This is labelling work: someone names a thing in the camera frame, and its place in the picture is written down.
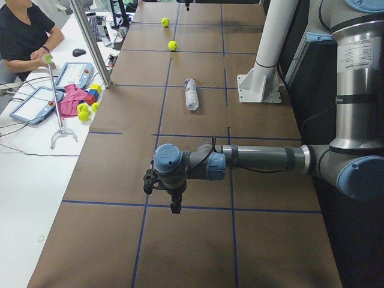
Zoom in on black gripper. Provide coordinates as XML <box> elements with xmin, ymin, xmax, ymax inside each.
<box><xmin>166</xmin><ymin>181</ymin><xmax>187</xmax><ymax>214</ymax></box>

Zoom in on clear tennis ball can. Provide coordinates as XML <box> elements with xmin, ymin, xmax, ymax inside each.
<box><xmin>185</xmin><ymin>78</ymin><xmax>199</xmax><ymax>111</ymax></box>

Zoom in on yellow Grand Slam tennis ball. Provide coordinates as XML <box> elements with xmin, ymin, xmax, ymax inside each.
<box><xmin>167</xmin><ymin>40</ymin><xmax>178</xmax><ymax>52</ymax></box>

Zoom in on yellow Wilson tennis ball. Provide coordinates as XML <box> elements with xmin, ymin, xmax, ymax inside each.
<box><xmin>161</xmin><ymin>17</ymin><xmax>170</xmax><ymax>27</ymax></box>

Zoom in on yellow tennis ball on desk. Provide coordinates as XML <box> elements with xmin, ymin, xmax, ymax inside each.
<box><xmin>77</xmin><ymin>103</ymin><xmax>89</xmax><ymax>113</ymax></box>

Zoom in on red cube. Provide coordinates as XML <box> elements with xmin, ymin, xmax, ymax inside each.
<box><xmin>84</xmin><ymin>94</ymin><xmax>97</xmax><ymax>105</ymax></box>

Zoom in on blue cube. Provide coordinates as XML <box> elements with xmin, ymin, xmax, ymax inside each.
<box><xmin>88</xmin><ymin>89</ymin><xmax>100</xmax><ymax>100</ymax></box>

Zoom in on yellow cube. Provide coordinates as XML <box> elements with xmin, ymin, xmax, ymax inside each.
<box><xmin>89</xmin><ymin>84</ymin><xmax>102</xmax><ymax>94</ymax></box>

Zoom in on pink cloth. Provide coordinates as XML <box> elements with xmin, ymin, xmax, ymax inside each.
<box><xmin>59</xmin><ymin>83</ymin><xmax>88</xmax><ymax>118</ymax></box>

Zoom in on far teach pendant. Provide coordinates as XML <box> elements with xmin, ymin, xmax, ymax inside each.
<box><xmin>55</xmin><ymin>62</ymin><xmax>94</xmax><ymax>91</ymax></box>

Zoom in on teach pendant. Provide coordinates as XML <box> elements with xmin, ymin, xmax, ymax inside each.
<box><xmin>9</xmin><ymin>86</ymin><xmax>56</xmax><ymax>125</ymax></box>
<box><xmin>55</xmin><ymin>62</ymin><xmax>94</xmax><ymax>91</ymax></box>

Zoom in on near teach pendant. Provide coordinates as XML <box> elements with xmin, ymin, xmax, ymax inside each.
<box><xmin>9</xmin><ymin>86</ymin><xmax>56</xmax><ymax>125</ymax></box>

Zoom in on black computer mouse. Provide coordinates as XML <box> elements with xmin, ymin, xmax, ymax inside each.
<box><xmin>72</xmin><ymin>49</ymin><xmax>86</xmax><ymax>57</ymax></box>

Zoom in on reacher grabber tool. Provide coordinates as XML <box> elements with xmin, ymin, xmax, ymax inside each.
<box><xmin>45</xmin><ymin>55</ymin><xmax>78</xmax><ymax>149</ymax></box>

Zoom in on black keyboard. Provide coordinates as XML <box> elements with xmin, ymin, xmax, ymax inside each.
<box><xmin>88</xmin><ymin>16</ymin><xmax>101</xmax><ymax>42</ymax></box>

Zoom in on seated person in black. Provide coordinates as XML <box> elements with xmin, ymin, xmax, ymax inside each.
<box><xmin>1</xmin><ymin>1</ymin><xmax>64</xmax><ymax>81</ymax></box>

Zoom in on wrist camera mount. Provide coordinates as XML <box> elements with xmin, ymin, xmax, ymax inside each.
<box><xmin>143</xmin><ymin>169</ymin><xmax>163</xmax><ymax>195</ymax></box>

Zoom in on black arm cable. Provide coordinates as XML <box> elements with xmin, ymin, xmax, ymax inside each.
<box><xmin>209</xmin><ymin>98</ymin><xmax>340</xmax><ymax>173</ymax></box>

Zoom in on aluminium frame post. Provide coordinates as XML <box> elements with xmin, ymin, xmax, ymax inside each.
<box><xmin>69</xmin><ymin>0</ymin><xmax>112</xmax><ymax>89</ymax></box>

